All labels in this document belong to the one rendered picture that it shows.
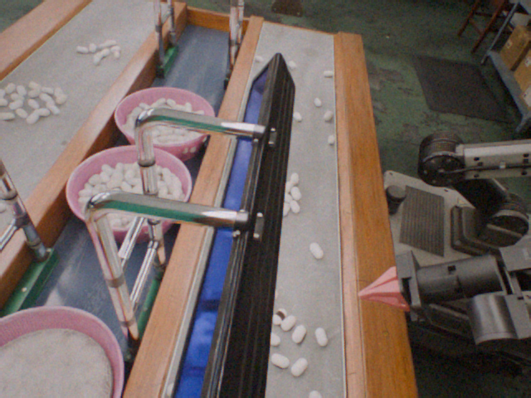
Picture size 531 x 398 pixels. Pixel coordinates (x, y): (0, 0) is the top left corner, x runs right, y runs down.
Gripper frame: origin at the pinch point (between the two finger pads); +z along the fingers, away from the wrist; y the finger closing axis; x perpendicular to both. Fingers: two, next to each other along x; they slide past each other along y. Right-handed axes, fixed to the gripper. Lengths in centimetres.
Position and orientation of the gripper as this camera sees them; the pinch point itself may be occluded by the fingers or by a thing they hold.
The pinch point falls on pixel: (364, 295)
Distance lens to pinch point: 66.9
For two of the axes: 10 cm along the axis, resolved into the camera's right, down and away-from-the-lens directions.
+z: -8.5, 2.8, 4.5
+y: -1.2, 7.3, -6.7
